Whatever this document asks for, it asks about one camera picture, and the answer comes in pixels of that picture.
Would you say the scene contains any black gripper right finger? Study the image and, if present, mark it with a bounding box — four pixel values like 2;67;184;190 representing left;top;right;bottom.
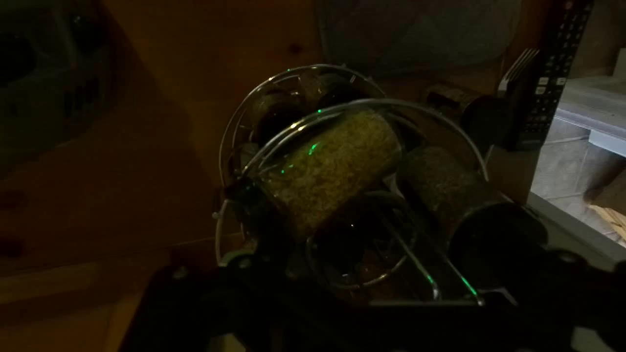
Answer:
448;204;626;352

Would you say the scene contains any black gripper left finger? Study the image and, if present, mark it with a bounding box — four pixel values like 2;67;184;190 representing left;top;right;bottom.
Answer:
119;257;364;352

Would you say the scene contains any spice bottle with black cap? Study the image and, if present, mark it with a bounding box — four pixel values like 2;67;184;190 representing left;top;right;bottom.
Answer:
256;110;403;241

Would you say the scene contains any round chrome spice rack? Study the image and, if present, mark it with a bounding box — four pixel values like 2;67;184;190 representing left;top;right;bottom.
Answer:
215;65;489;306

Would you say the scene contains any white shelf unit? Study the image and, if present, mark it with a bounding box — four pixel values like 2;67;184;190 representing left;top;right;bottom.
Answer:
528;48;626;263

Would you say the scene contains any black remote control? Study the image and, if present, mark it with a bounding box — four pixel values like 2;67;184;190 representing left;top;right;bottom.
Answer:
510;0;594;151

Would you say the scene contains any grey quilted pot holder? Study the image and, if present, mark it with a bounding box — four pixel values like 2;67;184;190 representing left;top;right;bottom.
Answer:
315;0;522;77

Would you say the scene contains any silver two-slot toaster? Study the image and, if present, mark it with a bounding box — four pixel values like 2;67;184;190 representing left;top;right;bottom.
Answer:
0;0;113;177

